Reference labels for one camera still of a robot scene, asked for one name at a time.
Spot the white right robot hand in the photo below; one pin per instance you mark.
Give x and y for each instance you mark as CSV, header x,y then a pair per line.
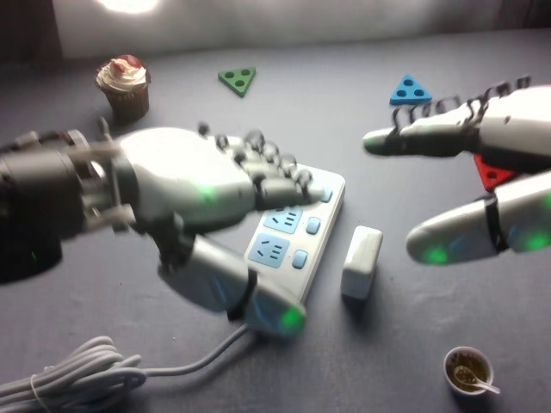
x,y
516,125

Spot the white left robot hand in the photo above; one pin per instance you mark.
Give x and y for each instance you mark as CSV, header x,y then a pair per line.
x,y
181,168

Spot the white power strip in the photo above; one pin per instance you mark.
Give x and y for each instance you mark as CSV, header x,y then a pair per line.
x,y
280,271

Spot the white power adapter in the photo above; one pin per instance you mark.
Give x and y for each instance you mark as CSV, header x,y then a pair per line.
x,y
361,262

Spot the red triangle block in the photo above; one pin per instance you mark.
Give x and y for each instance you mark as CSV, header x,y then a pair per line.
x,y
484,165

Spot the toy cupcake with cream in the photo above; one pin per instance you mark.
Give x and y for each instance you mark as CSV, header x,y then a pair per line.
x,y
122,86

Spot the green triangle block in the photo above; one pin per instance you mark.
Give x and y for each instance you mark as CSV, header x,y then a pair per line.
x,y
237,84

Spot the blue triangle block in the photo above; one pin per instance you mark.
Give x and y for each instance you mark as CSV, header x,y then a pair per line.
x,y
398,100

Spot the white backdrop cloth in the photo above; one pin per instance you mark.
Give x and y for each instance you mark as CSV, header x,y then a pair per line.
x,y
301,26

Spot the brown cardboard panel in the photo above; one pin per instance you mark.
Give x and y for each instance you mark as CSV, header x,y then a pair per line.
x,y
26,30

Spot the grey table cloth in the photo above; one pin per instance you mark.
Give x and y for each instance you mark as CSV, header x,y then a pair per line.
x,y
387,322

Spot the small white spoon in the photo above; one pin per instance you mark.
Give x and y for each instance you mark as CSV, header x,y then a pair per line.
x,y
488,387

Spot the small white soup bowl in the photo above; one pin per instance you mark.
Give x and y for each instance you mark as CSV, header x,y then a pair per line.
x,y
450,380

